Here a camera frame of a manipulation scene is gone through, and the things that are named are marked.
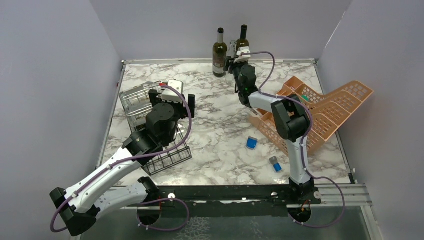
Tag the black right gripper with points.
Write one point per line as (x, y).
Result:
(232, 64)

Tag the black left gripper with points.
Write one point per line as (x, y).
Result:
(184, 110)

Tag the green bottle black capsule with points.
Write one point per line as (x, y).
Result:
(242, 41)

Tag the green bottle silver capsule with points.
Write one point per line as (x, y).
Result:
(219, 52)

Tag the clear glass bottle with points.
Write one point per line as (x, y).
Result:
(231, 53)

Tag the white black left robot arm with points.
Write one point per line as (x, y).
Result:
(78, 207)

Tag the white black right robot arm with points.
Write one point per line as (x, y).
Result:
(292, 121)

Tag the clear bottle cork stopper upper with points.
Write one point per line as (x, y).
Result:
(139, 93)

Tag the clear bottle cork stopper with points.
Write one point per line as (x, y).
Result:
(139, 93)
(136, 114)

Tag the clear bottle cork stopper lower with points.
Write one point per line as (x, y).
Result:
(136, 114)

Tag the blue grey small bottle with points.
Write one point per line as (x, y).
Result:
(275, 164)

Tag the peach plastic stacked organizer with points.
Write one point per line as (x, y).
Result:
(329, 111)

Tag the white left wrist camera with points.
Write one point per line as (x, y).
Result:
(171, 91)

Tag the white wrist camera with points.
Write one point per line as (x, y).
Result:
(171, 91)
(243, 55)

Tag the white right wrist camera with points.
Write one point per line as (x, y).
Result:
(243, 55)

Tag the black wire wine rack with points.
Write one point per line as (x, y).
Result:
(161, 134)

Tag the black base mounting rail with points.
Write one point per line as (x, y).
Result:
(226, 201)

